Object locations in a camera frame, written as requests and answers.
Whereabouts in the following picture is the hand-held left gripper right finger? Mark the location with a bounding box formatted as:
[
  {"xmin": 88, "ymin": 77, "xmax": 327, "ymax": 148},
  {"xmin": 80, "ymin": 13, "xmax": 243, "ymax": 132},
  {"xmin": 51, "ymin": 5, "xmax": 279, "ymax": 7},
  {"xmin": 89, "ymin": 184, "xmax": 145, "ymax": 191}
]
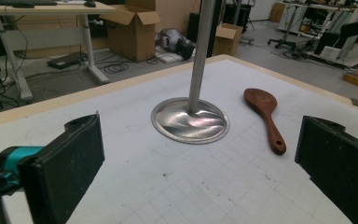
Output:
[{"xmin": 294, "ymin": 115, "xmax": 358, "ymax": 224}]

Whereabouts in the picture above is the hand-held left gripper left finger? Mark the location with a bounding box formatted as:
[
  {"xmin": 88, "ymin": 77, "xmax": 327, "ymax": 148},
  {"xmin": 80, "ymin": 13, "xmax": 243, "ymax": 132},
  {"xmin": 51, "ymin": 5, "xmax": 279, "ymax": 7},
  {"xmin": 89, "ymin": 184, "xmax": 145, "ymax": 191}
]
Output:
[{"xmin": 17, "ymin": 112, "xmax": 105, "ymax": 224}]

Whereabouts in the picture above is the brown wooden rice spoon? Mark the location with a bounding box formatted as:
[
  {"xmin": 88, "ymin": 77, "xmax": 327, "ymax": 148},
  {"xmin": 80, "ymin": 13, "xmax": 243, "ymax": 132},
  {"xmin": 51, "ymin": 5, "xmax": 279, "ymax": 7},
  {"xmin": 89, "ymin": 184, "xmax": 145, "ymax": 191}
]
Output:
[{"xmin": 242, "ymin": 88, "xmax": 287, "ymax": 156}]

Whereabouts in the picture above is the flat black device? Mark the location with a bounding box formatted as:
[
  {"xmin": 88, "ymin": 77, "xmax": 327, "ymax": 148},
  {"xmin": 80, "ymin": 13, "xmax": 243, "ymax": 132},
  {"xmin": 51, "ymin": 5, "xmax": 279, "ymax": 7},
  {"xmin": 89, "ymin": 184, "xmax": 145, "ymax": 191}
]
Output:
[{"xmin": 46, "ymin": 50, "xmax": 89, "ymax": 70}]

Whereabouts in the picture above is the white box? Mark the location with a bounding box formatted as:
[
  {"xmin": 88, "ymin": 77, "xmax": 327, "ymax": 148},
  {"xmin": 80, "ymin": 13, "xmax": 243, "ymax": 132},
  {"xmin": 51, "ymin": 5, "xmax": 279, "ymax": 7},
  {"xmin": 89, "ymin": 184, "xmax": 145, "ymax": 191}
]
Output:
[{"xmin": 319, "ymin": 45, "xmax": 343, "ymax": 62}]

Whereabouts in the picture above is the white desk with metal legs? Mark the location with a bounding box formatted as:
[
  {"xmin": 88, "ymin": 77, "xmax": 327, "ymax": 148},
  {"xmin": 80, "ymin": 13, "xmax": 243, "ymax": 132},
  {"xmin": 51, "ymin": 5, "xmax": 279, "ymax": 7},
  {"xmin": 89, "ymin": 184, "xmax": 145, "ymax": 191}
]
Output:
[{"xmin": 0, "ymin": 0, "xmax": 117, "ymax": 101}]

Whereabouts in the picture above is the metal pole with round base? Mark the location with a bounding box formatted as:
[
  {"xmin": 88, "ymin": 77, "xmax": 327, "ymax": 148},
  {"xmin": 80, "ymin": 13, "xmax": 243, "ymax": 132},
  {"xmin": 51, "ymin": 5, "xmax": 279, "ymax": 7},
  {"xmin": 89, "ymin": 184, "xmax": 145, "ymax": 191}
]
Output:
[{"xmin": 150, "ymin": 0, "xmax": 231, "ymax": 146}]

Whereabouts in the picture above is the large open cardboard box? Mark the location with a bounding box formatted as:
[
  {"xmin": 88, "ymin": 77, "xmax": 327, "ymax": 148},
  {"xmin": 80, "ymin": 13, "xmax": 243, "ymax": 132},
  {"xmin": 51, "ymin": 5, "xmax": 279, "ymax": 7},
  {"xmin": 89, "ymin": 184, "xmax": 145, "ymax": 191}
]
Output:
[{"xmin": 99, "ymin": 4, "xmax": 162, "ymax": 63}]

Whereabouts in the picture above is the small cardboard box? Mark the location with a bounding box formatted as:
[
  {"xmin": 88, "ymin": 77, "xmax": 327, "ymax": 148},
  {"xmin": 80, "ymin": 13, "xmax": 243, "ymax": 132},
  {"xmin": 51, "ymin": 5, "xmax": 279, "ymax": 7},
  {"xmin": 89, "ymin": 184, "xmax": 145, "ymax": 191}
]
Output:
[{"xmin": 212, "ymin": 22, "xmax": 244, "ymax": 58}]

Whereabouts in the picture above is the grey and black helmet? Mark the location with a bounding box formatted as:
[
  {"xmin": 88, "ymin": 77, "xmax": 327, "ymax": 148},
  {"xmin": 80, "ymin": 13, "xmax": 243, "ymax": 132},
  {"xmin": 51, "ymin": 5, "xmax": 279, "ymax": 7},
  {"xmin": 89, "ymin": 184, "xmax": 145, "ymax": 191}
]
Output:
[{"xmin": 158, "ymin": 27, "xmax": 197, "ymax": 61}]

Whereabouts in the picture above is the black keyboard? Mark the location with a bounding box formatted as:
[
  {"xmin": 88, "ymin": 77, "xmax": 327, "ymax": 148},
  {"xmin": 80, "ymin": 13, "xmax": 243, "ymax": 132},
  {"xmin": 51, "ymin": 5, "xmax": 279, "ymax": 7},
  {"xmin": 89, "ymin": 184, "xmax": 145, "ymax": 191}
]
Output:
[{"xmin": 0, "ymin": 0, "xmax": 59, "ymax": 7}]

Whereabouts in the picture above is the black speaker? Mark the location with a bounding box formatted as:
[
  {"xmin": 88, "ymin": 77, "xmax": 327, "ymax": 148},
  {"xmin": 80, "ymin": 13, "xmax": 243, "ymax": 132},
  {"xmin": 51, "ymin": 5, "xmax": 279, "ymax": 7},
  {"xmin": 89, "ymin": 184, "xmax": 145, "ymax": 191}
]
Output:
[{"xmin": 186, "ymin": 12, "xmax": 201, "ymax": 44}]

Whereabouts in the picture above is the coiled black cable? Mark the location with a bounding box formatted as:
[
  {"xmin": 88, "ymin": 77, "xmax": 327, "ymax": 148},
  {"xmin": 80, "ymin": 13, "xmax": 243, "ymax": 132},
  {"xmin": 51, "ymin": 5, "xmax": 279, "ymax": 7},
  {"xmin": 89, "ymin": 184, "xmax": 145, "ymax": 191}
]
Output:
[{"xmin": 103, "ymin": 61, "xmax": 131, "ymax": 75}]

